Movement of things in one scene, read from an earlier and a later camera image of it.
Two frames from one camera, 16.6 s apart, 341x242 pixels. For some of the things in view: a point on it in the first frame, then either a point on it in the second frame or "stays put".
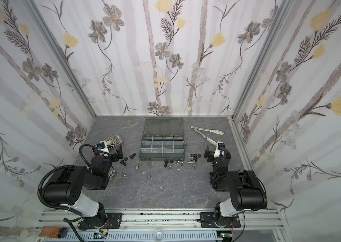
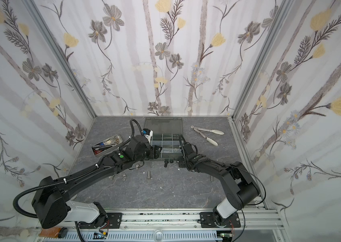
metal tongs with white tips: [216, 131] stays put
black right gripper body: [213, 155] → [183, 154]
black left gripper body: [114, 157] → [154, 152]
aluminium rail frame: [169, 225] stays put
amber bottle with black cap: [55, 232] stays put
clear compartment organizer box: [162, 139] stays put
